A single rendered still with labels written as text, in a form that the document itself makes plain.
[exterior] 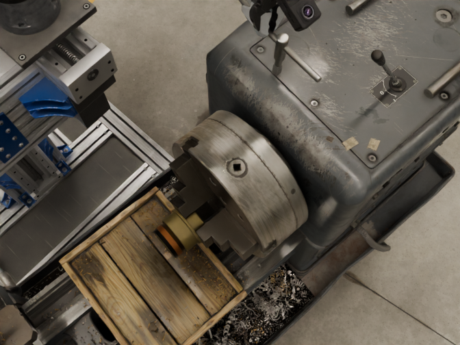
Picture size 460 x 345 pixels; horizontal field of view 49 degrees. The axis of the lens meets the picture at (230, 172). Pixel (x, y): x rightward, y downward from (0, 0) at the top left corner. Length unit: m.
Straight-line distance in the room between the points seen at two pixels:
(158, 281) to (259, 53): 0.59
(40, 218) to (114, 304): 0.91
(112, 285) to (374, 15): 0.86
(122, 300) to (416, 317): 1.36
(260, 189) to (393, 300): 1.37
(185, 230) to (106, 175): 1.10
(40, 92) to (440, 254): 1.73
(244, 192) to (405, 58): 0.43
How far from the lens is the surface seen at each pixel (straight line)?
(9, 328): 1.21
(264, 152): 0.98
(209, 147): 0.99
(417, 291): 2.30
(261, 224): 0.99
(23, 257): 2.11
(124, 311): 1.28
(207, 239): 1.06
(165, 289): 1.27
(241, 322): 1.55
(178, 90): 2.48
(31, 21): 1.26
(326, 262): 1.66
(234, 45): 1.08
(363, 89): 1.06
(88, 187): 2.11
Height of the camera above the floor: 2.14
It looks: 69 degrees down
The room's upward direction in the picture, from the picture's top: 2 degrees clockwise
